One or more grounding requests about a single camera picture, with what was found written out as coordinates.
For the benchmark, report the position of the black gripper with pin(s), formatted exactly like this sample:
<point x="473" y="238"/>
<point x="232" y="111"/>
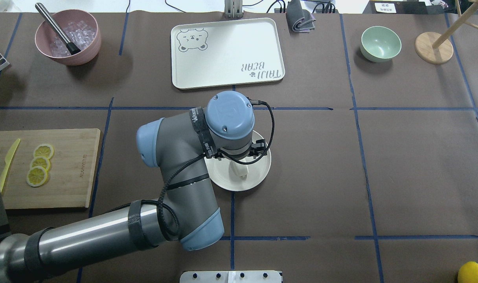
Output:
<point x="236" y="158"/>

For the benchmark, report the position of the white round plate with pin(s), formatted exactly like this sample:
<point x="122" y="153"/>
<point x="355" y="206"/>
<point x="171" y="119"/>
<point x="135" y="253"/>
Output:
<point x="218" y="170"/>

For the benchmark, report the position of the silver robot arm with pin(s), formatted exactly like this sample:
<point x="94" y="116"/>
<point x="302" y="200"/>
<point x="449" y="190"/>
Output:
<point x="186" y="210"/>

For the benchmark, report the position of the white bear tray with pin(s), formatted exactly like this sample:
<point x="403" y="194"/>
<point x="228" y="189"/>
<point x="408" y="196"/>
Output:
<point x="223" y="53"/>

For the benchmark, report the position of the grey folded cloth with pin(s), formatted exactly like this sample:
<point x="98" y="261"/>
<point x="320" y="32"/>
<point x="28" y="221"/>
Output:
<point x="299" y="19"/>

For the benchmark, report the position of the green bowl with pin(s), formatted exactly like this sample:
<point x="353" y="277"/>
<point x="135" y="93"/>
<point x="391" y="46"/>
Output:
<point x="380" y="44"/>

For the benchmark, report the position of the bamboo cutting board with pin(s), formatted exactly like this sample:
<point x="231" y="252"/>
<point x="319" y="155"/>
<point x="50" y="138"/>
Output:
<point x="72" y="168"/>

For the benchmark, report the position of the steel muddler black tip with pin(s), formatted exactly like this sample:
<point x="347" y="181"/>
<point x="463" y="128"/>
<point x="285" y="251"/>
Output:
<point x="56" y="28"/>

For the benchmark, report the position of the lemon slice far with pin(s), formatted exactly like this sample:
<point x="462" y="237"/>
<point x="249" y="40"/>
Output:
<point x="46" y="150"/>

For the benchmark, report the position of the lemon slice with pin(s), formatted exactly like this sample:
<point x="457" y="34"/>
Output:
<point x="46" y="150"/>
<point x="41" y="161"/>
<point x="37" y="176"/>

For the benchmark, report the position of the wooden mug stand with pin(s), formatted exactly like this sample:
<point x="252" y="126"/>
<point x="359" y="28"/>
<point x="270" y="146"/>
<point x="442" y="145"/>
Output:
<point x="437" y="48"/>

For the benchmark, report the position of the clear ice cubes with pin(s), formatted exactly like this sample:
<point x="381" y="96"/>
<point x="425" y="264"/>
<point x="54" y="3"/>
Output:
<point x="80" y="33"/>

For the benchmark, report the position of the pink bowl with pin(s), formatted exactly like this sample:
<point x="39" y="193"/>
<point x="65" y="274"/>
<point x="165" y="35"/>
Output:
<point x="44" y="36"/>

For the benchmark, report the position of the lemon slice middle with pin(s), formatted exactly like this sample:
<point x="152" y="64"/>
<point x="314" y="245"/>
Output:
<point x="41" y="161"/>

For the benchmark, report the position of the lemon slice near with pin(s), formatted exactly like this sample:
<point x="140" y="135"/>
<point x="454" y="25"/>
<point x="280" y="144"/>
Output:
<point x="37" y="176"/>

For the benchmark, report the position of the yellow plastic knife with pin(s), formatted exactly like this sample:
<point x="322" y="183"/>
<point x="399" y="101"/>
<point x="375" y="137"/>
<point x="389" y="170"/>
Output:
<point x="8" y="158"/>

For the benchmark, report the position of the whole yellow lemon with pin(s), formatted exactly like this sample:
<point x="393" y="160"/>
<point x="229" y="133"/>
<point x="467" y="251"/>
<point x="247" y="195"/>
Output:
<point x="468" y="273"/>

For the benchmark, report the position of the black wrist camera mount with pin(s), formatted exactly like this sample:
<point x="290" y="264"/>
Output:
<point x="258" y="148"/>

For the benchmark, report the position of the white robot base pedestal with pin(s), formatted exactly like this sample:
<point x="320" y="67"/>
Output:
<point x="232" y="276"/>

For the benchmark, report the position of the aluminium frame post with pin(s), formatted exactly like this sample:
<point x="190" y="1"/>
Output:
<point x="233" y="9"/>

